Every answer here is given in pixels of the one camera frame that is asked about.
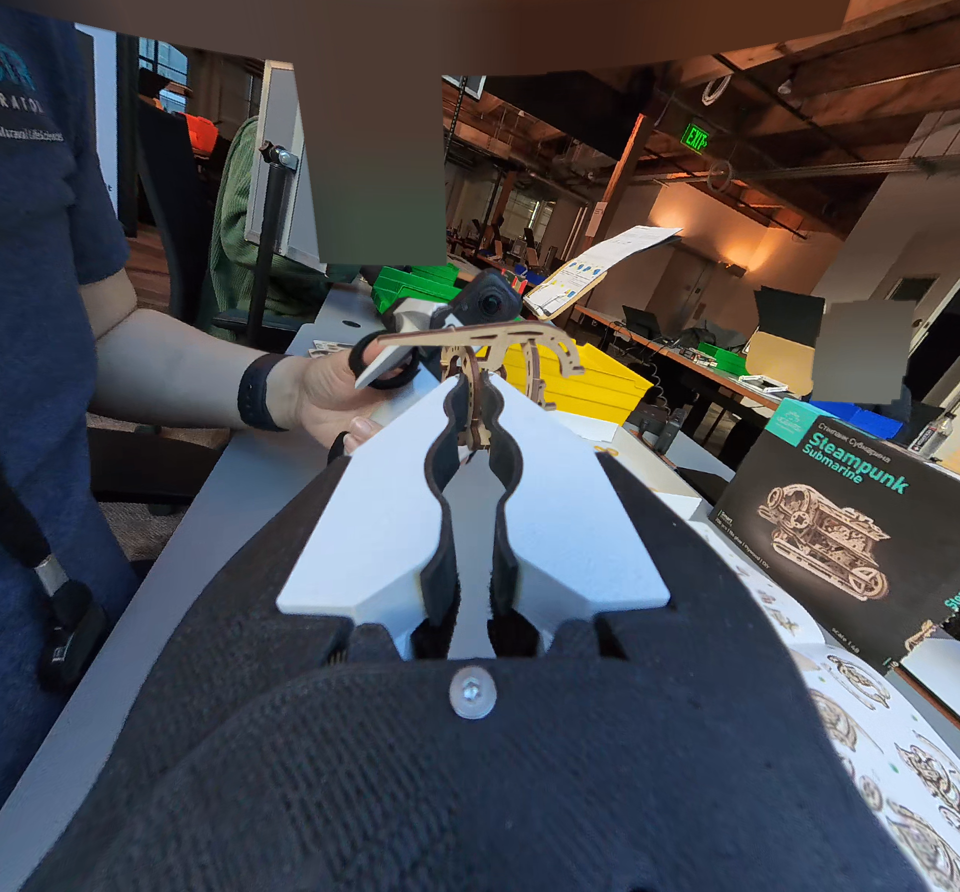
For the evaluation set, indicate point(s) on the person's left forearm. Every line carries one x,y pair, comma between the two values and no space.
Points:
172,367

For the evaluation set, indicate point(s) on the curved wooden model part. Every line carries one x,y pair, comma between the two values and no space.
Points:
480,333

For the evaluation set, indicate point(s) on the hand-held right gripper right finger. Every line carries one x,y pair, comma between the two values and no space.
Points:
570,532

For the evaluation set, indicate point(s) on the tall black chair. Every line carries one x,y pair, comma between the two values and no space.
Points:
176,216

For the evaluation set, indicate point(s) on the open cardboard box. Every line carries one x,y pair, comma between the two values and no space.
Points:
784,352

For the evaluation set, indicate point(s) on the printed instruction sheet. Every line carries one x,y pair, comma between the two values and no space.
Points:
862,757

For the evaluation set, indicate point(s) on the small green bin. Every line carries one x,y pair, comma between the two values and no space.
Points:
724,359

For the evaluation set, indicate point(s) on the wooden clipboard stand with paper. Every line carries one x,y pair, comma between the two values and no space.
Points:
600,261

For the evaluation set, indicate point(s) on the green exit sign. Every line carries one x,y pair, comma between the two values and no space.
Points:
694,138

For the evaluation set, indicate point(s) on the person's left hand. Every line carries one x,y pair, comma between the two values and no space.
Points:
315,389

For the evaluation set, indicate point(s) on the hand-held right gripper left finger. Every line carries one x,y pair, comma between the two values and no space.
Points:
375,532

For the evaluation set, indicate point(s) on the clear water bottle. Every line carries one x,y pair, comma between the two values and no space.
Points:
934,434

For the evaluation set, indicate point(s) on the green plastic bin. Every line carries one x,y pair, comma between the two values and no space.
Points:
405,284

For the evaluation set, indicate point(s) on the black laptop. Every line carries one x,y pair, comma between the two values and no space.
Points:
643,322

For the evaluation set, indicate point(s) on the black wristband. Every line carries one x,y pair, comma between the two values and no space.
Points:
259,393

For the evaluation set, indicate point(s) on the yellow plastic bin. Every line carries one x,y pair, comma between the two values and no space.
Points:
592,382

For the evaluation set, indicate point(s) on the white board panel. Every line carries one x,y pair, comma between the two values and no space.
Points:
281,156

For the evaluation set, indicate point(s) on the black stand pole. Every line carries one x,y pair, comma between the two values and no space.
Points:
266,254

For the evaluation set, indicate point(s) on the blue plastic bin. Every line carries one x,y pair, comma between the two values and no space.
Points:
855,419

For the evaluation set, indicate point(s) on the black model kit box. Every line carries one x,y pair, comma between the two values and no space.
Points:
825,532

